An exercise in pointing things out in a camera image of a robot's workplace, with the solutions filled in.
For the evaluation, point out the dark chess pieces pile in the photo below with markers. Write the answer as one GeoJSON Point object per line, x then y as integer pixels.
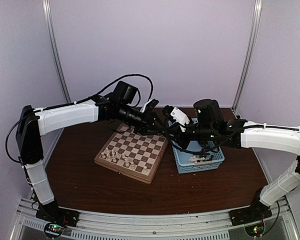
{"type": "Point", "coordinates": [206, 157]}

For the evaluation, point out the wooden folding chess board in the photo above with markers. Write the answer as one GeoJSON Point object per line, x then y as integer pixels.
{"type": "Point", "coordinates": [143, 150]}

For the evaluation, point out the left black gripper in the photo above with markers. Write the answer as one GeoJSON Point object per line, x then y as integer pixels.
{"type": "Point", "coordinates": [147, 124]}

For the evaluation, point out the light blue plastic basket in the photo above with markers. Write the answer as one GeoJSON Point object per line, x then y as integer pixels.
{"type": "Point", "coordinates": [189, 163]}

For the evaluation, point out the white rook chess piece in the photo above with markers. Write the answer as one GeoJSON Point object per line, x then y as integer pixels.
{"type": "Point", "coordinates": [107, 151]}

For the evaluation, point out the right aluminium frame post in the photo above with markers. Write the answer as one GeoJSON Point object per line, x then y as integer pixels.
{"type": "Point", "coordinates": [254, 30]}

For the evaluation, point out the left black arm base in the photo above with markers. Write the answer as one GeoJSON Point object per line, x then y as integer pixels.
{"type": "Point", "coordinates": [51, 212]}

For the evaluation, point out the left aluminium frame post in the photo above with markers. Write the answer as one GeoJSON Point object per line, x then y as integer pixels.
{"type": "Point", "coordinates": [55, 52]}

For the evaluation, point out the front aluminium rail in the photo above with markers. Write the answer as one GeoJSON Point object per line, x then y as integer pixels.
{"type": "Point", "coordinates": [213, 225]}

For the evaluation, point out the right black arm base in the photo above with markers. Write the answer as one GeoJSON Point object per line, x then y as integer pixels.
{"type": "Point", "coordinates": [253, 213]}

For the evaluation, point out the white chess pieces pile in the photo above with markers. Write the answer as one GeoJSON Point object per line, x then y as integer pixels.
{"type": "Point", "coordinates": [194, 159]}

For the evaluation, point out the white pawn chess piece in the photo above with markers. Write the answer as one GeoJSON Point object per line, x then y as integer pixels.
{"type": "Point", "coordinates": [113, 158]}

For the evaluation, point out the white queen chess piece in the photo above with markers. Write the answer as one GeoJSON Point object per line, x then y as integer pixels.
{"type": "Point", "coordinates": [126, 161]}

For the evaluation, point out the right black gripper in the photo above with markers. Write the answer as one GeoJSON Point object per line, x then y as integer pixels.
{"type": "Point", "coordinates": [176, 132]}

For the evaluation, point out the aluminium frame post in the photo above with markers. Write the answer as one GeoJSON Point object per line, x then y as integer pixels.
{"type": "Point", "coordinates": [55, 52]}
{"type": "Point", "coordinates": [254, 30]}

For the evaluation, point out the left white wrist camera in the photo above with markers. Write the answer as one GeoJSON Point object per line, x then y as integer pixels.
{"type": "Point", "coordinates": [148, 106]}

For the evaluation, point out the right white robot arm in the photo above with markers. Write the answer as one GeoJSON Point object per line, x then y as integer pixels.
{"type": "Point", "coordinates": [276, 147]}

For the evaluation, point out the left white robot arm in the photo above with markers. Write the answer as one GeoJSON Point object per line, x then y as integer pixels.
{"type": "Point", "coordinates": [37, 123]}

